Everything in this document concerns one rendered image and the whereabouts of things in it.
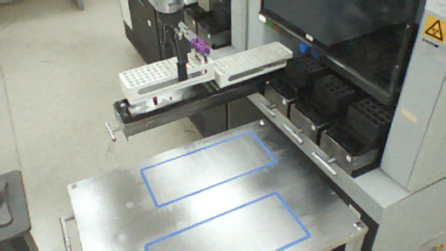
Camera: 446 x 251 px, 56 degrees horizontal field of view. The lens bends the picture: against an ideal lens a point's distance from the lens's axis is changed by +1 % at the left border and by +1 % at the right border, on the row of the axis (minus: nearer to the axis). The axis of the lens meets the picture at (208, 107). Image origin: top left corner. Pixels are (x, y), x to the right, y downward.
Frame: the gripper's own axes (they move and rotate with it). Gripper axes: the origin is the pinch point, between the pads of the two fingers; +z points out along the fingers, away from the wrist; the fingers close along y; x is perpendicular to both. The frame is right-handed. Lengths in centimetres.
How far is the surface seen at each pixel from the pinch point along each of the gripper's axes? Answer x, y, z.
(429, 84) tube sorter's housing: 38, 61, -15
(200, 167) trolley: -9.2, 36.3, 9.6
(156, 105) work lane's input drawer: -9.0, 1.7, 11.3
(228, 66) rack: 18.9, 1.1, 5.3
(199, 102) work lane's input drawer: 4.3, 6.8, 11.6
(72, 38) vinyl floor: -7, -232, 91
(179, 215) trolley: -21, 48, 10
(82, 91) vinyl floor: -18, -146, 91
